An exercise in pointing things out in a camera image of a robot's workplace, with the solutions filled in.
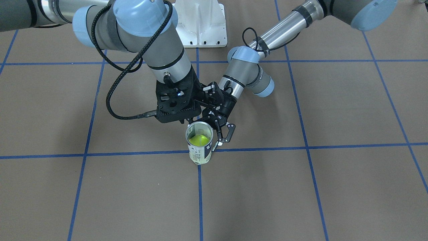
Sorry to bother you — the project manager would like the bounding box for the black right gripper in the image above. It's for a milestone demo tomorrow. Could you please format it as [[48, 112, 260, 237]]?
[[197, 82, 225, 109]]

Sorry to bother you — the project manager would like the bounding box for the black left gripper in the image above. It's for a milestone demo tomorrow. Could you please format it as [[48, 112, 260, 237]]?
[[201, 92, 238, 152]]

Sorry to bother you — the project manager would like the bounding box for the Wilson tennis ball can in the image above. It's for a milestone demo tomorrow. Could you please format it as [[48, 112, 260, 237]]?
[[185, 122, 213, 165]]

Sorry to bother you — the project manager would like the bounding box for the tennis ball with Roland Garros print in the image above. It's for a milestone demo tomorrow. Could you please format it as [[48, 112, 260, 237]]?
[[188, 135, 212, 147]]

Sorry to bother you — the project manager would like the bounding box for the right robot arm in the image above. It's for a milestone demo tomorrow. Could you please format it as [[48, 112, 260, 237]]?
[[1, 0, 225, 119]]

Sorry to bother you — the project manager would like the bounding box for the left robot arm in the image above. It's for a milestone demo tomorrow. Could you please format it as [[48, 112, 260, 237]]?
[[201, 0, 397, 152]]

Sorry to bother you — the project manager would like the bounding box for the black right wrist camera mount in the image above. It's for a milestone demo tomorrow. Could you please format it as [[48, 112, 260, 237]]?
[[155, 67, 205, 123]]

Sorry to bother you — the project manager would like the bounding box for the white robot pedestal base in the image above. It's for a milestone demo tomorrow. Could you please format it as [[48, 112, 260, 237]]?
[[174, 0, 228, 48]]

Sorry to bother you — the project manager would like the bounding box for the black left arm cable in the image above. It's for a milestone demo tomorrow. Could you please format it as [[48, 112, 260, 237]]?
[[222, 27, 301, 92]]

